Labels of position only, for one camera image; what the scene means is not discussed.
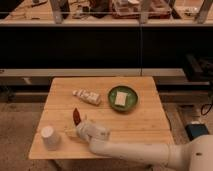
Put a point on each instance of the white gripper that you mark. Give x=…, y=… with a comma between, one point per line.
x=87, y=130

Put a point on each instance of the red pepper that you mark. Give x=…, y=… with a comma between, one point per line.
x=76, y=117

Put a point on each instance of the white plastic bottle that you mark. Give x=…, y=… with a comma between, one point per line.
x=88, y=96

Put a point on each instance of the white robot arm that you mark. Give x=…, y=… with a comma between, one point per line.
x=196, y=155

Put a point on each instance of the white paper cup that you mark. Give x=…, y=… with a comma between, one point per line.
x=50, y=137

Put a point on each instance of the wooden table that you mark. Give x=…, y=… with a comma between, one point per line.
x=147, y=123

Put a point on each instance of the green plate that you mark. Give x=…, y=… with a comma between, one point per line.
x=131, y=100

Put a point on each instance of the long wooden bench shelf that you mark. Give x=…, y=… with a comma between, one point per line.
x=90, y=72

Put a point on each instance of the black foot pedal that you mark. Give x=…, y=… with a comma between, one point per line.
x=196, y=130

